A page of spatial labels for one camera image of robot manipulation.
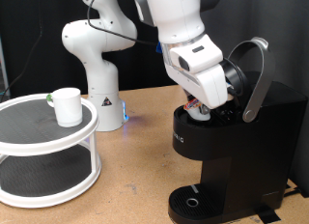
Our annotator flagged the white ceramic mug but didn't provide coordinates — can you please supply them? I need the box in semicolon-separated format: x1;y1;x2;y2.
46;87;84;128

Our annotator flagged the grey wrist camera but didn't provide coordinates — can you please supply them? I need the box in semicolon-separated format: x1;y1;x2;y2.
225;81;236;101

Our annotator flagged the white two-tier turntable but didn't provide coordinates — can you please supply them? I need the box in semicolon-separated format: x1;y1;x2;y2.
0;93;102;209

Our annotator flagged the white coffee pod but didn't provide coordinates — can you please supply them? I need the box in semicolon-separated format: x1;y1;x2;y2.
183;98;212;123

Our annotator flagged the black Keurig power cord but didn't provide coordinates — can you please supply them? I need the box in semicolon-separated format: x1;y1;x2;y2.
283;184;309;199

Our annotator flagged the grey metal post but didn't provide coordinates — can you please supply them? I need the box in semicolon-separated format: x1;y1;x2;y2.
0;37;10;97

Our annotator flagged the silver Keurig lid handle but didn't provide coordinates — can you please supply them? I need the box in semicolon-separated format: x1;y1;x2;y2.
227;36;277;124

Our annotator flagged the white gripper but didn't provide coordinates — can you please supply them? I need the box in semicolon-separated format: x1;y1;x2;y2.
164;63;232;117

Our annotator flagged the thin black hanging cable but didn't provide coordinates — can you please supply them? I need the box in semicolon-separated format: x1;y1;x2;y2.
0;0;44;99

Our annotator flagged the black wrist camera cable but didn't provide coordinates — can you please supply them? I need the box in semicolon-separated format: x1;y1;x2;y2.
86;0;247;98

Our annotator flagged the black Keurig coffee machine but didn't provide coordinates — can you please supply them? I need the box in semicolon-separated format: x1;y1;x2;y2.
167;57;309;224

